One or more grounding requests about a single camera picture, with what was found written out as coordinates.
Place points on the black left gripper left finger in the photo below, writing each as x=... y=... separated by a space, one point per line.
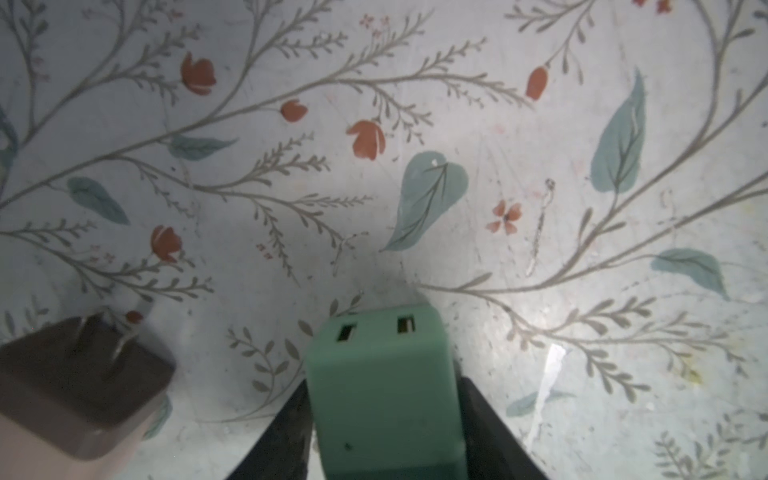
x=282 y=451

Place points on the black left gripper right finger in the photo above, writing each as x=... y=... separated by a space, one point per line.
x=492 y=452

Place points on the green charger plug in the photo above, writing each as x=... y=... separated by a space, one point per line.
x=384 y=396

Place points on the pink charger plug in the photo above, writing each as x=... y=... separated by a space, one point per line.
x=77 y=397

